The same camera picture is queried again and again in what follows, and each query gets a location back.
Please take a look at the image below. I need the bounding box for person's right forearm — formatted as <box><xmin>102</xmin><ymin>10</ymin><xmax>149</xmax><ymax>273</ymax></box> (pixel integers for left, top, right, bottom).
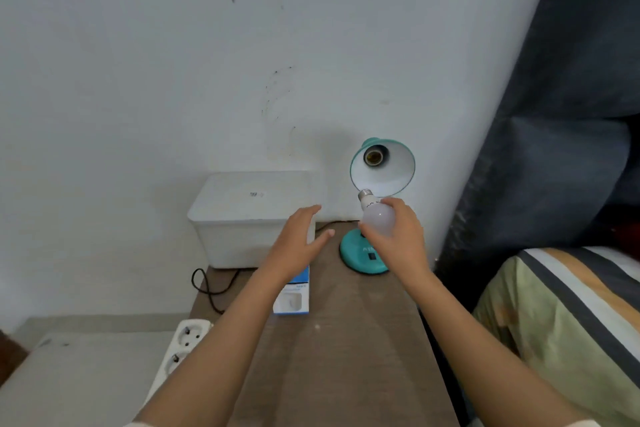
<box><xmin>400</xmin><ymin>267</ymin><xmax>601</xmax><ymax>427</ymax></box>

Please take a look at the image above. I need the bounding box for white plastic storage box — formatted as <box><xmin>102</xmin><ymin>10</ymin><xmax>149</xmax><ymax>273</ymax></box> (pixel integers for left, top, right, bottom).
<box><xmin>187</xmin><ymin>171</ymin><xmax>326</xmax><ymax>270</ymax></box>

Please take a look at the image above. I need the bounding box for black power cable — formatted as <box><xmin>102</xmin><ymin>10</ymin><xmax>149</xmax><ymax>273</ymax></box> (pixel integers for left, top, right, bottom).
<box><xmin>191</xmin><ymin>220</ymin><xmax>361</xmax><ymax>315</ymax></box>

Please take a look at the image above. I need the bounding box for white power strip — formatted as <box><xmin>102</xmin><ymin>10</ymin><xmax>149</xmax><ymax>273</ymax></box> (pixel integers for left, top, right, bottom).
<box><xmin>145</xmin><ymin>319</ymin><xmax>214</xmax><ymax>405</ymax></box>

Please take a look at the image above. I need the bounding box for teal desk lamp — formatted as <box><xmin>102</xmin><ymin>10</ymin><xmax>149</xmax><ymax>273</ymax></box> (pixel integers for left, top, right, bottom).
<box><xmin>339</xmin><ymin>137</ymin><xmax>417</xmax><ymax>275</ymax></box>

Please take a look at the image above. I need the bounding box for person's left hand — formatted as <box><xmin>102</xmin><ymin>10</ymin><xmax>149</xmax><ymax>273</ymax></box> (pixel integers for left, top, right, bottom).
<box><xmin>257</xmin><ymin>204</ymin><xmax>336</xmax><ymax>287</ymax></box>

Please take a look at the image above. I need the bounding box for white light bulb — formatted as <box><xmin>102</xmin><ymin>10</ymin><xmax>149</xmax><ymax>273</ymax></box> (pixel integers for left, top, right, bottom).
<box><xmin>357</xmin><ymin>188</ymin><xmax>396</xmax><ymax>237</ymax></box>

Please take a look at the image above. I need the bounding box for dark grey curtain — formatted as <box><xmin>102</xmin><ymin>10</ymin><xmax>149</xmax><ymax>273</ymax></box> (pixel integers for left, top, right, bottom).
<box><xmin>435</xmin><ymin>0</ymin><xmax>640</xmax><ymax>292</ymax></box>

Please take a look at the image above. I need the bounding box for person's right hand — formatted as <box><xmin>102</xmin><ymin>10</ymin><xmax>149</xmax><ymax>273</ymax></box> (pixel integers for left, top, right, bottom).
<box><xmin>359</xmin><ymin>197</ymin><xmax>432</xmax><ymax>283</ymax></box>

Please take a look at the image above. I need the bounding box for dark grey pillow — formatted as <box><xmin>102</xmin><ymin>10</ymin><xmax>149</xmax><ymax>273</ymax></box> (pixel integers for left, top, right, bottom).
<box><xmin>500</xmin><ymin>114</ymin><xmax>632</xmax><ymax>255</ymax></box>

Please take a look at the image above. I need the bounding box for dark red cloth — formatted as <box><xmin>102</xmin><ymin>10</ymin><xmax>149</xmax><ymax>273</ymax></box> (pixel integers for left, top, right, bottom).
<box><xmin>614</xmin><ymin>223</ymin><xmax>640</xmax><ymax>258</ymax></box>

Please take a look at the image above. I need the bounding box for blue and white bulb box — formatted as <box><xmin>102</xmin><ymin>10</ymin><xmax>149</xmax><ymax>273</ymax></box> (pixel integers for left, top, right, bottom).
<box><xmin>272</xmin><ymin>266</ymin><xmax>311</xmax><ymax>315</ymax></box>

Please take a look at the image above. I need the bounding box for person's left forearm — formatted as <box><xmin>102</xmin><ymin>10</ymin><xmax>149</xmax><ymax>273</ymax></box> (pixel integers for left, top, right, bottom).
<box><xmin>132</xmin><ymin>267</ymin><xmax>296</xmax><ymax>427</ymax></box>

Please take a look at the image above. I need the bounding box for striped green bed sheet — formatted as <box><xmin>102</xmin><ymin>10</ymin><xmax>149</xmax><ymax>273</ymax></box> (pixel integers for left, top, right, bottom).
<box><xmin>472</xmin><ymin>246</ymin><xmax>640</xmax><ymax>427</ymax></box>

